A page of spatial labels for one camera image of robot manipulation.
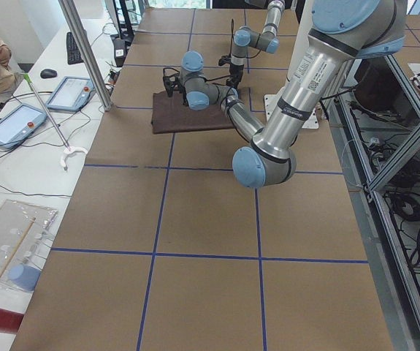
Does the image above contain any black keyboard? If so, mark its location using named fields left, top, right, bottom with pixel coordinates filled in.
left=66, top=31, right=83, bottom=65

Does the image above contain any dark brown t-shirt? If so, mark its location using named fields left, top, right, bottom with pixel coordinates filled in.
left=151, top=86, right=251, bottom=135

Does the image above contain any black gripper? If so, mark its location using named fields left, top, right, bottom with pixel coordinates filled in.
left=226, top=62, right=245, bottom=90

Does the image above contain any aluminium frame post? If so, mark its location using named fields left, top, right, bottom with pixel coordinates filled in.
left=58, top=0, right=112, bottom=111

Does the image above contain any teach pendant tablet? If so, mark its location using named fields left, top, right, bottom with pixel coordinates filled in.
left=0, top=104, right=47, bottom=149
left=46, top=76, right=94, bottom=113

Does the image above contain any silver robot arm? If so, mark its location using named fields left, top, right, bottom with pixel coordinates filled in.
left=218, top=1, right=286, bottom=89
left=178, top=1, right=407, bottom=189

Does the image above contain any far teach pendant tablet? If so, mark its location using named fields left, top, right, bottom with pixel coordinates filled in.
left=46, top=76, right=94, bottom=113

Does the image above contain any metal reacher grabber stick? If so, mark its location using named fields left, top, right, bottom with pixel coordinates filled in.
left=23, top=73, right=88, bottom=171

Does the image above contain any near teach pendant tablet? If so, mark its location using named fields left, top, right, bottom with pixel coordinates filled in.
left=0, top=104, right=47, bottom=149

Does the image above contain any black computer mouse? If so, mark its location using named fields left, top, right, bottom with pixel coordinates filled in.
left=39, top=68, right=58, bottom=79

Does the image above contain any blue plastic cup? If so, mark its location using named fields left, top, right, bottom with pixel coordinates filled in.
left=8, top=264, right=41, bottom=292

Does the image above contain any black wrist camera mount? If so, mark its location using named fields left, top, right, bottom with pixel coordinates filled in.
left=218, top=55, right=232, bottom=67
left=162, top=67, right=180, bottom=97

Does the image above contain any clear plastic bag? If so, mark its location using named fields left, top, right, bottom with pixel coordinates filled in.
left=0, top=200, right=58, bottom=292

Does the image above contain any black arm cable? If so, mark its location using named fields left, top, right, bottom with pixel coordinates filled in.
left=161, top=67, right=240, bottom=107

